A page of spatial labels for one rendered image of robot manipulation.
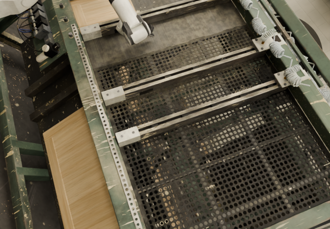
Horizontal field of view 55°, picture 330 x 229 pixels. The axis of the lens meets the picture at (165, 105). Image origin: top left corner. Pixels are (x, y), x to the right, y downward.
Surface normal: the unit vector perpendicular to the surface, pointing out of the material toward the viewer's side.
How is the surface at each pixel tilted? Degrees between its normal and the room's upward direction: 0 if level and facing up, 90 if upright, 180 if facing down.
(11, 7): 111
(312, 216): 60
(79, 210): 90
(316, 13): 90
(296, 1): 90
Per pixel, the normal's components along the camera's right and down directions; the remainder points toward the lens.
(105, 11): 0.03, -0.45
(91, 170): -0.45, -0.23
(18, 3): 0.36, 0.83
